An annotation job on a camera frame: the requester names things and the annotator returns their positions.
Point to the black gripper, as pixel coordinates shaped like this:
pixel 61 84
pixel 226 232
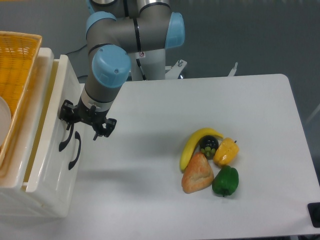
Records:
pixel 71 114

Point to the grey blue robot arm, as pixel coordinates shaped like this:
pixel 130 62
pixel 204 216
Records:
pixel 115 30

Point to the white drawer cabinet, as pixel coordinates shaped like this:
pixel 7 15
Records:
pixel 19 158

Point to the white plate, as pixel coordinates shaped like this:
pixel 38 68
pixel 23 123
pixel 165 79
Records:
pixel 5 120

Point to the yellow wicker basket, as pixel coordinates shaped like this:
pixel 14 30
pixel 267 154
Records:
pixel 18 53

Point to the yellow banana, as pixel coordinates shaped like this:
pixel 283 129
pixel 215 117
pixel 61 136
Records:
pixel 192 144

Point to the triangular bread loaf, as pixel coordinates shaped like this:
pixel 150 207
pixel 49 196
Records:
pixel 198 174

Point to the yellow bell pepper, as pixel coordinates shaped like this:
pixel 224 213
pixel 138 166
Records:
pixel 226 152

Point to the green bell pepper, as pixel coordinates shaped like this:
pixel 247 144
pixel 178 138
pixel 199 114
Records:
pixel 226 181

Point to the black corner device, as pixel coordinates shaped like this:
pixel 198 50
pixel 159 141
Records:
pixel 314 213

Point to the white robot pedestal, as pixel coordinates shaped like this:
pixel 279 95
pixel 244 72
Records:
pixel 151 65

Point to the white table bracket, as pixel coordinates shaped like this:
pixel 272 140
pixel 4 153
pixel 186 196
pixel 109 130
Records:
pixel 233 71

